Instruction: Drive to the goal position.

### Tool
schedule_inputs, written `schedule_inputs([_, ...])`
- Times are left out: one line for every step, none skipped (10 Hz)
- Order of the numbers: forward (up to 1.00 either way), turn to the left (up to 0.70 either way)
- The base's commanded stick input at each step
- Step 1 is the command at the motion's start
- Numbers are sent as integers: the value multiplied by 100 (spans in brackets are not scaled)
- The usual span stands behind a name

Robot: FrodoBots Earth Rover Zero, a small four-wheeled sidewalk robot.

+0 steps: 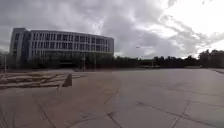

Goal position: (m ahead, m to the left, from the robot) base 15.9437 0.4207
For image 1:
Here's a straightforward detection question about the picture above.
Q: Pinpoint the large grey glass-fronted building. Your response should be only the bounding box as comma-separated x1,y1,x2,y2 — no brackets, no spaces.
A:
8,27,115,69

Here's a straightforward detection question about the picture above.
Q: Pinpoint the row of dark trees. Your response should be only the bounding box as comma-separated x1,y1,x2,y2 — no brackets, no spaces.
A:
0,49,224,71

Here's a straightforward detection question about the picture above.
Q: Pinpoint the grey paved plaza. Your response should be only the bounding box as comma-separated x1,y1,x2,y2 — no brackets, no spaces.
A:
0,68,224,128

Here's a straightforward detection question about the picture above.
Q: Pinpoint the pole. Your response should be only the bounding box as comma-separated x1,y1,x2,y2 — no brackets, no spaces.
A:
3,54,7,74

